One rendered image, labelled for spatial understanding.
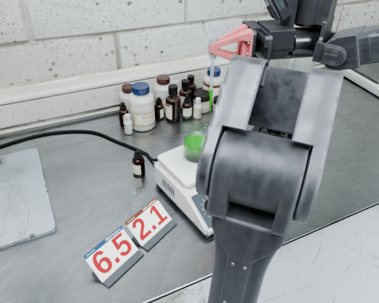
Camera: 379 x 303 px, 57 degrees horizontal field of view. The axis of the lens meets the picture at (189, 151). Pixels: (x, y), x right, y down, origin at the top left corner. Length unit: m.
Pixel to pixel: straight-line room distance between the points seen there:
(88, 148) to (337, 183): 0.64
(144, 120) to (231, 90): 0.71
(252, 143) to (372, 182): 0.71
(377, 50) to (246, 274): 0.47
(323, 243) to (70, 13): 0.83
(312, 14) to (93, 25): 0.60
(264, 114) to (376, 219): 0.59
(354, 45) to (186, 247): 0.48
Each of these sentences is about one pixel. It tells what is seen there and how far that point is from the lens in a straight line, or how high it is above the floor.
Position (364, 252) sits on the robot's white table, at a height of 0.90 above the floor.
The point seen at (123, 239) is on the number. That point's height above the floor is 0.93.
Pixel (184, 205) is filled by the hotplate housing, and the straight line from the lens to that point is 0.73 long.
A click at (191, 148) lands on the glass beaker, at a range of 0.72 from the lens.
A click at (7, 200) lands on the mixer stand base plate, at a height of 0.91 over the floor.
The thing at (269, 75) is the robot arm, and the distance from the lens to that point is 0.32.
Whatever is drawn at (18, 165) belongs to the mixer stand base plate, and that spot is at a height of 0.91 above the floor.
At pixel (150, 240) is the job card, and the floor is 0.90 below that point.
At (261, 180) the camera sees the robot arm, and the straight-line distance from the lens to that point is 0.26.
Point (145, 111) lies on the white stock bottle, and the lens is 0.97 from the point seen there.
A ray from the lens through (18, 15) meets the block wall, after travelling 1.02.
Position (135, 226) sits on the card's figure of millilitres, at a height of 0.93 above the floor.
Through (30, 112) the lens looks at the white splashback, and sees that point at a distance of 1.07.
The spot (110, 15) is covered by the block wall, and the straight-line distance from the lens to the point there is 1.06.
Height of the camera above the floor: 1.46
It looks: 37 degrees down
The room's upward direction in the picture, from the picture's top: 2 degrees clockwise
